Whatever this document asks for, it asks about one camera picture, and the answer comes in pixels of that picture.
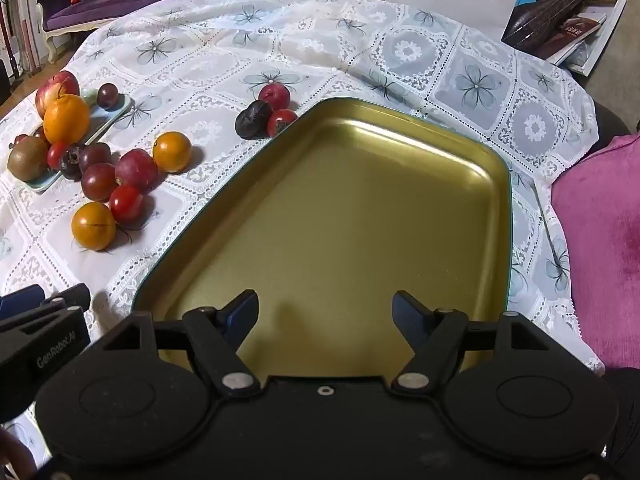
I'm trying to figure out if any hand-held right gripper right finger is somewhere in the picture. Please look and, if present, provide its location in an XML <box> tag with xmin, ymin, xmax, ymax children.
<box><xmin>391</xmin><ymin>290</ymin><xmax>553</xmax><ymax>394</ymax></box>

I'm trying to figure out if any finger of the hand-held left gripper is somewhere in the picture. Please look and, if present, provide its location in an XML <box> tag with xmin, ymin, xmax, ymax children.
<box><xmin>42</xmin><ymin>283</ymin><xmax>92</xmax><ymax>313</ymax></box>
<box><xmin>0</xmin><ymin>285</ymin><xmax>47</xmax><ymax>317</ymax></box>

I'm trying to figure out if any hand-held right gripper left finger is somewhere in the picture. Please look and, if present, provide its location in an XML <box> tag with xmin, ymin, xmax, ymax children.
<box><xmin>102</xmin><ymin>289</ymin><xmax>261</xmax><ymax>394</ymax></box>

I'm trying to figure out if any small orange tangerine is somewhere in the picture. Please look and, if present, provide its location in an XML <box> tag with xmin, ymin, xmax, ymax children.
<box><xmin>71</xmin><ymin>201</ymin><xmax>117</xmax><ymax>252</ymax></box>
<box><xmin>152</xmin><ymin>131</ymin><xmax>193</xmax><ymax>174</ymax></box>

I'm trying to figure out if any gold metal tray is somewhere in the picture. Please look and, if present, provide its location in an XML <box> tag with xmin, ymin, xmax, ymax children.
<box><xmin>131</xmin><ymin>96</ymin><xmax>514</xmax><ymax>380</ymax></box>

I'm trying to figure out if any dark red plum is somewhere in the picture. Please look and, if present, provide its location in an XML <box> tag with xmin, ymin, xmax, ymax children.
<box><xmin>79</xmin><ymin>142</ymin><xmax>113</xmax><ymax>170</ymax></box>

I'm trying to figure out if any dark wrinkled mangosteen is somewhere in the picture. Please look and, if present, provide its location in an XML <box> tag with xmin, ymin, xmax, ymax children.
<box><xmin>235</xmin><ymin>100</ymin><xmax>274</xmax><ymax>140</ymax></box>

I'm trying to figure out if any round red radish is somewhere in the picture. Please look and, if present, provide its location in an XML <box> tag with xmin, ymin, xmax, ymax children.
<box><xmin>115</xmin><ymin>148</ymin><xmax>159</xmax><ymax>194</ymax></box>
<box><xmin>258</xmin><ymin>83</ymin><xmax>291</xmax><ymax>111</ymax></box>

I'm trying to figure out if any person's left hand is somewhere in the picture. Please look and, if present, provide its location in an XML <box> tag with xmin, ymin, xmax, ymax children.
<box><xmin>0</xmin><ymin>426</ymin><xmax>40</xmax><ymax>480</ymax></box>

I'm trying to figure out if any brown kiwi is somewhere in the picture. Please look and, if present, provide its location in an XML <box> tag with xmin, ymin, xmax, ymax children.
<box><xmin>7</xmin><ymin>135</ymin><xmax>50</xmax><ymax>182</ymax></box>

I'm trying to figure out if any small red cherry tomato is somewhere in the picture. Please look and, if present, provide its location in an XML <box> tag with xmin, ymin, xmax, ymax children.
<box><xmin>47</xmin><ymin>142</ymin><xmax>69</xmax><ymax>170</ymax></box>

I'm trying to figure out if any large orange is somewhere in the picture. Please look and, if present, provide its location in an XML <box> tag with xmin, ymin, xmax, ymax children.
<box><xmin>43</xmin><ymin>93</ymin><xmax>91</xmax><ymax>145</ymax></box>

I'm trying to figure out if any pale green rectangular plate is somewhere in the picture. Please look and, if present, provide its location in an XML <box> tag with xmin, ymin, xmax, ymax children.
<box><xmin>22</xmin><ymin>88</ymin><xmax>134</xmax><ymax>194</ymax></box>

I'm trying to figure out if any dark purple plum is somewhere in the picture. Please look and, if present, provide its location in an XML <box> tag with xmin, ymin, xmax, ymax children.
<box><xmin>96</xmin><ymin>83</ymin><xmax>120</xmax><ymax>110</ymax></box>

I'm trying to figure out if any magenta cushion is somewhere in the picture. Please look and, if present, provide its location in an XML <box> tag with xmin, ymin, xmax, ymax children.
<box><xmin>550</xmin><ymin>132</ymin><xmax>640</xmax><ymax>372</ymax></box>

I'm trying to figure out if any red apple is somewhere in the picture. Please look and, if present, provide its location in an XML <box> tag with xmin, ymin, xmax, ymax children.
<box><xmin>35</xmin><ymin>70</ymin><xmax>80</xmax><ymax>113</ymax></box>

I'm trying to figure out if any white lace floral tablecloth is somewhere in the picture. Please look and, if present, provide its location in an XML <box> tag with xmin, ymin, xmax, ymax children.
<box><xmin>0</xmin><ymin>0</ymin><xmax>607</xmax><ymax>466</ymax></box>

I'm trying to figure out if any upright stick vacuum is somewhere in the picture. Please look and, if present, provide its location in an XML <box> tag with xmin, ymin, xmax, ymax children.
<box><xmin>0</xmin><ymin>0</ymin><xmax>32</xmax><ymax>83</ymax></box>

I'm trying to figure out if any purple chaise sofa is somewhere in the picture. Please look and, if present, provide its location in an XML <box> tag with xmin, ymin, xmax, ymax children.
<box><xmin>36</xmin><ymin>0</ymin><xmax>247</xmax><ymax>63</ymax></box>

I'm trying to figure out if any dark brown striped bag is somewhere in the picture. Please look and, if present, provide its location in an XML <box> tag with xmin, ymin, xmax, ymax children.
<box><xmin>501</xmin><ymin>0</ymin><xmax>594</xmax><ymax>52</ymax></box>

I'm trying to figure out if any white picture frame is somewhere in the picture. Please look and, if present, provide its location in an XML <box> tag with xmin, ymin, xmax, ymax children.
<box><xmin>535</xmin><ymin>0</ymin><xmax>629</xmax><ymax>77</ymax></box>

